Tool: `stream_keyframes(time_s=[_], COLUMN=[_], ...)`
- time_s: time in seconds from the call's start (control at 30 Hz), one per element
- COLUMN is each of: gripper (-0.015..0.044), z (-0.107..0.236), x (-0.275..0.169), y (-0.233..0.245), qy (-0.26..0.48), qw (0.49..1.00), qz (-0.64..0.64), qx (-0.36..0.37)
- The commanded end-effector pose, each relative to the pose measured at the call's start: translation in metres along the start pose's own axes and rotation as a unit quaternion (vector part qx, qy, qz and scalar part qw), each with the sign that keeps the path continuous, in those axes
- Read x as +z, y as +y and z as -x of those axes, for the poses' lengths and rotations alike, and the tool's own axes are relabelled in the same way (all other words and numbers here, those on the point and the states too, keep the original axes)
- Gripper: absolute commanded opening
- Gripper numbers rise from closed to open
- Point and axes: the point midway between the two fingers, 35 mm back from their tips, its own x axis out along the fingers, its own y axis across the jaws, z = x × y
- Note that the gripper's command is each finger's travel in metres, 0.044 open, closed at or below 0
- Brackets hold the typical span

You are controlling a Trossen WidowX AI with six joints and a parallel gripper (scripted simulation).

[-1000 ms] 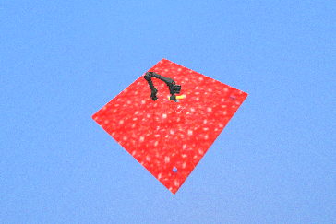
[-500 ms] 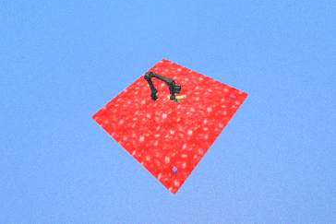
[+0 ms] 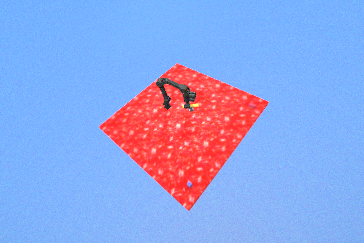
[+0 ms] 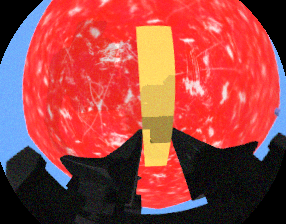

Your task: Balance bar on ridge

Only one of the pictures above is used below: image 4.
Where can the yellow bar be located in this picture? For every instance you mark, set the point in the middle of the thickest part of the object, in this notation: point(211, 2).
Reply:
point(157, 91)

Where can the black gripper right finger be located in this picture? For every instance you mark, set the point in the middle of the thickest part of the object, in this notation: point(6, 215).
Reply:
point(203, 164)

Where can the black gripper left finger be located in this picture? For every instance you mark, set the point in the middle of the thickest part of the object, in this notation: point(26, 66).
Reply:
point(117, 170)

